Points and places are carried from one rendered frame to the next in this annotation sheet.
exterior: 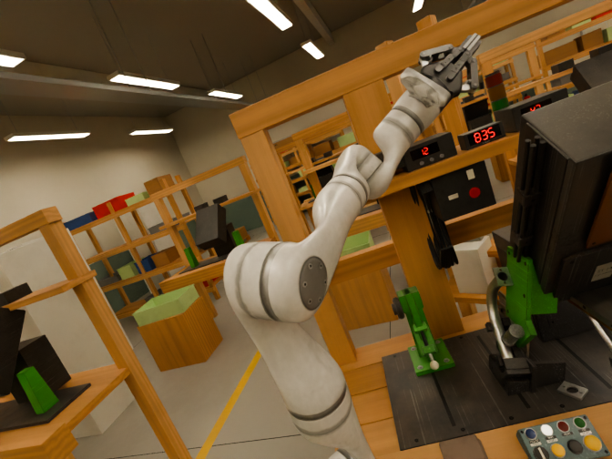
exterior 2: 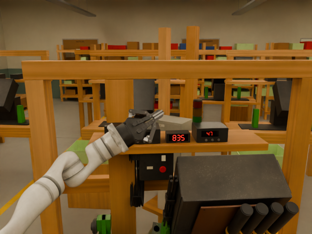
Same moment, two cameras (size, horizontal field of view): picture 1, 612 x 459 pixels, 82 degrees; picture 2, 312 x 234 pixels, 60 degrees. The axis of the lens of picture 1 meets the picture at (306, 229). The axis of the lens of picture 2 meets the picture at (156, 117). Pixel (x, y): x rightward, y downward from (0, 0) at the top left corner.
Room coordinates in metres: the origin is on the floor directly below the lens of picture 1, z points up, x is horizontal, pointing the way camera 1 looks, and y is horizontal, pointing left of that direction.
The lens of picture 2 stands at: (-0.14, -0.20, 1.99)
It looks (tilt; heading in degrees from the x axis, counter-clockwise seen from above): 14 degrees down; 346
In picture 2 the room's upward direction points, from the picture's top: straight up
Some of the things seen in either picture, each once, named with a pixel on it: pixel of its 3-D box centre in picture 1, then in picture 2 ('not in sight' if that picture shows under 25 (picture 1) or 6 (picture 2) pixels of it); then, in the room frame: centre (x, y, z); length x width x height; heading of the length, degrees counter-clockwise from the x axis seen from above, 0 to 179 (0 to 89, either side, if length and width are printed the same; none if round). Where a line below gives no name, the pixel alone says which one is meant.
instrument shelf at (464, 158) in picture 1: (477, 148); (175, 140); (1.16, -0.64, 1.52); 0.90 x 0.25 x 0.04; 80
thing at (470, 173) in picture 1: (457, 188); (155, 162); (1.13, -0.52, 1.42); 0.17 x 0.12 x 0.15; 80
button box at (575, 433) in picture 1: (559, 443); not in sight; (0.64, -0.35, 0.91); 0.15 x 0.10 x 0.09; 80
